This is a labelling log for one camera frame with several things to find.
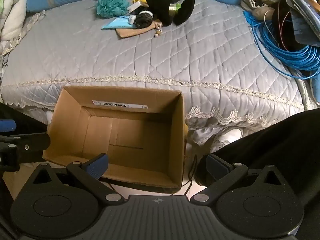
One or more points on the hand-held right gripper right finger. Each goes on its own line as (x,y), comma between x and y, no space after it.
(216,166)

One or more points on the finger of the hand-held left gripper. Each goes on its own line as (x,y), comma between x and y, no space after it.
(7,125)
(32,143)

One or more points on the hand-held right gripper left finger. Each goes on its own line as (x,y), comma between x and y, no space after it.
(97,166)

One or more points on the brown cardboard box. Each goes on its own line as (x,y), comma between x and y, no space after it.
(125,140)

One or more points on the light blue pouch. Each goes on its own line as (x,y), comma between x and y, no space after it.
(116,23)

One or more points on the small white clip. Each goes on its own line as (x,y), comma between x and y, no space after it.
(132,19)

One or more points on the teal bath loofah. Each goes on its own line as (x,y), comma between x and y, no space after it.
(111,5)

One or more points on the small white box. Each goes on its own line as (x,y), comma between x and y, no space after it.
(134,7)

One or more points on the lime green item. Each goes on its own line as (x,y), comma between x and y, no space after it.
(175,8)

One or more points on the yellow wet wipes pack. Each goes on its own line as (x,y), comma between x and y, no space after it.
(139,1)

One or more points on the person's left leg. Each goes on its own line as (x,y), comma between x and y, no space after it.
(22,117)

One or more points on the person's leg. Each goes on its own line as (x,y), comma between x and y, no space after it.
(22,117)
(275,140)

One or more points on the white sneaker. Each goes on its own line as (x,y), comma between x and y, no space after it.
(231,136)

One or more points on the person's right leg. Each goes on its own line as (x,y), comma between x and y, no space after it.
(275,140)

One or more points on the beige quilted comforter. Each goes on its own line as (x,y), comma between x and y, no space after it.
(12,22)

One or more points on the beige plush toy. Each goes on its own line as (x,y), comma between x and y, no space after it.
(262,12)

